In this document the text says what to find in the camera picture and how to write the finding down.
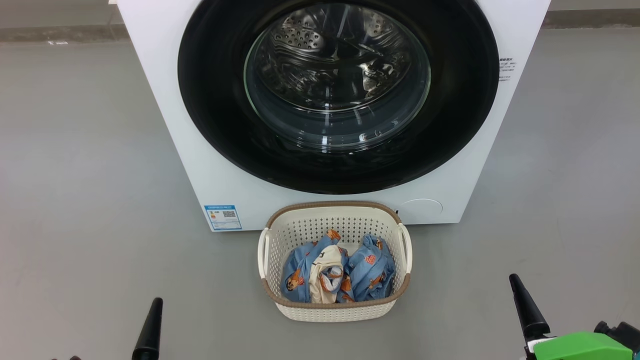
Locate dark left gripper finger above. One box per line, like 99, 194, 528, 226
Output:
132, 297, 164, 360

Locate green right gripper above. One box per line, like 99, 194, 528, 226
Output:
509, 273, 634, 360

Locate blue bear-print garment cream lining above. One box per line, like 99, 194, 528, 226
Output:
280, 230, 351, 305

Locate white front-load washing machine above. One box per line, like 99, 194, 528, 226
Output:
116, 0, 552, 232

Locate blue energy label sticker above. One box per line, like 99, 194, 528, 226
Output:
204, 204, 243, 231

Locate round drain filter cover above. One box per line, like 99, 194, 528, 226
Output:
398, 198, 444, 226

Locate cream perforated laundry basket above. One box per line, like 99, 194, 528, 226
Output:
257, 201, 413, 323

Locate printed warning text label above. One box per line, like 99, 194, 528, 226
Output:
498, 57, 517, 83

